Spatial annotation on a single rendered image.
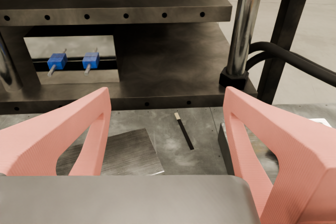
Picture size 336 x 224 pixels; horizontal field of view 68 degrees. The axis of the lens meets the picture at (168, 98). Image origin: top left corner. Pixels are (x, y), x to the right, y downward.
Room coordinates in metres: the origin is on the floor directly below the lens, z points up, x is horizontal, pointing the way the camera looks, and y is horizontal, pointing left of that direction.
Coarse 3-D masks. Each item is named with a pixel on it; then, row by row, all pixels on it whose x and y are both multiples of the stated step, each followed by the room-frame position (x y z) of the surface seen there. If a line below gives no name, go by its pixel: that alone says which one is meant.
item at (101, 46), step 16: (32, 32) 0.74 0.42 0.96; (48, 32) 0.74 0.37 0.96; (64, 32) 0.74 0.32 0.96; (80, 32) 0.74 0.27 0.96; (96, 32) 0.74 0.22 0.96; (112, 32) 0.74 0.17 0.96; (32, 48) 0.71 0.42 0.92; (48, 48) 0.71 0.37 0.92; (64, 48) 0.71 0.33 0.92; (80, 48) 0.72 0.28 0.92; (96, 48) 0.72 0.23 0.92; (112, 48) 0.72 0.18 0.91; (80, 64) 0.72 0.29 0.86; (112, 64) 0.72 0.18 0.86; (48, 80) 0.71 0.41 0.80; (64, 80) 0.71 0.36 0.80; (80, 80) 0.72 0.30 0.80; (96, 80) 0.72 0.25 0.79; (112, 80) 0.72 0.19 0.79
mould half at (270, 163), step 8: (320, 120) 0.45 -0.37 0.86; (224, 128) 0.42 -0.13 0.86; (248, 128) 0.42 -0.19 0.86; (224, 136) 0.40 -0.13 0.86; (248, 136) 0.39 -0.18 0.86; (256, 136) 0.39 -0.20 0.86; (224, 144) 0.39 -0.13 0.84; (256, 144) 0.30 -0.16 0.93; (264, 144) 0.30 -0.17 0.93; (224, 152) 0.38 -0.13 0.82; (256, 152) 0.28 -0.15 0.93; (264, 152) 0.28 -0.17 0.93; (272, 152) 0.28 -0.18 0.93; (224, 160) 0.37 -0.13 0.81; (264, 160) 0.27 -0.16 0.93; (272, 160) 0.27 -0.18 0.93; (232, 168) 0.32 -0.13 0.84; (264, 168) 0.25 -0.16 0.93; (272, 168) 0.25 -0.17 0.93; (272, 176) 0.24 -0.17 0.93; (272, 184) 0.23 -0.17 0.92
